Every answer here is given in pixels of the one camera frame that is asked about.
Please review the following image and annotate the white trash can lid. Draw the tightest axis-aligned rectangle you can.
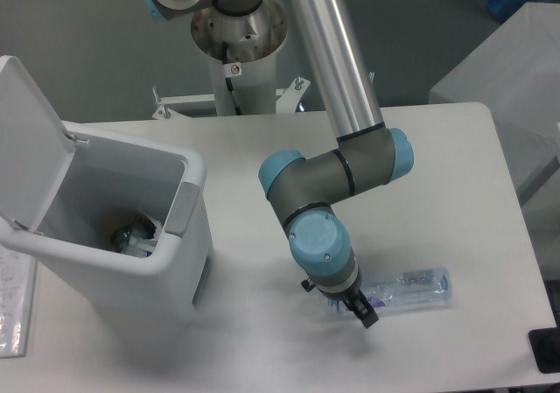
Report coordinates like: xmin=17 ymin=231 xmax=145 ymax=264
xmin=1 ymin=55 xmax=76 ymax=231

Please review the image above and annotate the grey covered box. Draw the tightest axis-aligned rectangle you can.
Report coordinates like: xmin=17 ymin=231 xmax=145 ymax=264
xmin=429 ymin=3 xmax=559 ymax=204

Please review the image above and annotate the trash pile inside can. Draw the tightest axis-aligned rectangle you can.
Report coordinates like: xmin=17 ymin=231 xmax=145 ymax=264
xmin=110 ymin=214 xmax=157 ymax=254

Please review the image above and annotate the white trash can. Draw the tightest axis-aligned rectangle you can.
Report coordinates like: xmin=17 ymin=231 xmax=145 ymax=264
xmin=1 ymin=123 xmax=212 ymax=324

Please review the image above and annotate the clear plastic water bottle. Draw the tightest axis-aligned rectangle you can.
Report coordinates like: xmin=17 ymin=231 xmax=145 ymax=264
xmin=318 ymin=265 xmax=452 ymax=320

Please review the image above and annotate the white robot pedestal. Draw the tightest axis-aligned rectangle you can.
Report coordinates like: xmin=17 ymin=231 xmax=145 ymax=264
xmin=191 ymin=0 xmax=288 ymax=116

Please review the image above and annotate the clear plastic wrapper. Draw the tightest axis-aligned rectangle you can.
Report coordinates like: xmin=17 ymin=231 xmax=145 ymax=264
xmin=121 ymin=215 xmax=162 ymax=258

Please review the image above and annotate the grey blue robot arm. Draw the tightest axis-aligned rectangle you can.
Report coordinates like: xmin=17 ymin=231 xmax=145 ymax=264
xmin=144 ymin=0 xmax=414 ymax=326

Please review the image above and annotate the laminated paper sheet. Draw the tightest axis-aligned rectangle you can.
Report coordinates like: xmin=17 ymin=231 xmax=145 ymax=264
xmin=1 ymin=247 xmax=37 ymax=359

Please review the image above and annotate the black device at edge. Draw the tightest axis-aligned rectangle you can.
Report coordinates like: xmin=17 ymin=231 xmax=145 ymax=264
xmin=528 ymin=327 xmax=559 ymax=374

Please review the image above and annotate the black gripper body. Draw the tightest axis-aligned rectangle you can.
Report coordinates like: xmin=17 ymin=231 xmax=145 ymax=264
xmin=321 ymin=285 xmax=365 ymax=308

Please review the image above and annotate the black pedestal cable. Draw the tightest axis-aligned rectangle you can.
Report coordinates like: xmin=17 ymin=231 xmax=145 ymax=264
xmin=220 ymin=41 xmax=243 ymax=116

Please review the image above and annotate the white clamp bracket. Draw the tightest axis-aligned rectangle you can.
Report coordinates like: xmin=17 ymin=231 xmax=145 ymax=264
xmin=152 ymin=76 xmax=312 ymax=119

